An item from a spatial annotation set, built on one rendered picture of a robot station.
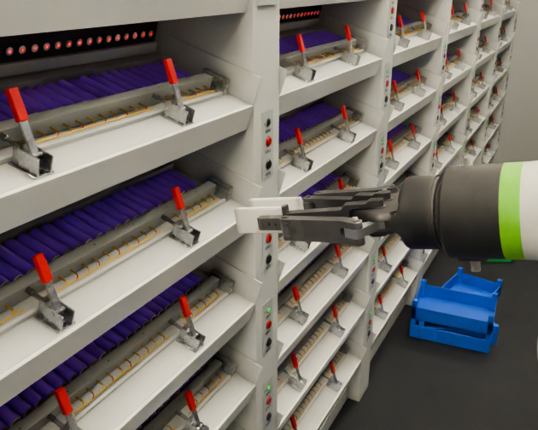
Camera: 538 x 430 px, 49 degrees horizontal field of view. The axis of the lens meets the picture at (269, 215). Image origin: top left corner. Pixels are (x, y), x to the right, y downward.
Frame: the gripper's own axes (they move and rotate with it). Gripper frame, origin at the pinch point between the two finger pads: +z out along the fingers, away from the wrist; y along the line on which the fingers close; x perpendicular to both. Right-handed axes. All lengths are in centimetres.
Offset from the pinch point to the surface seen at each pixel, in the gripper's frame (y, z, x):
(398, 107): 124, 22, -7
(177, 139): 8.5, 17.7, 8.5
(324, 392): 78, 40, -82
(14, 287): -15.9, 27.0, -3.2
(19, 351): -20.8, 22.5, -8.5
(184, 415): 12, 33, -42
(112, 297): -6.5, 21.9, -8.8
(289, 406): 48, 33, -65
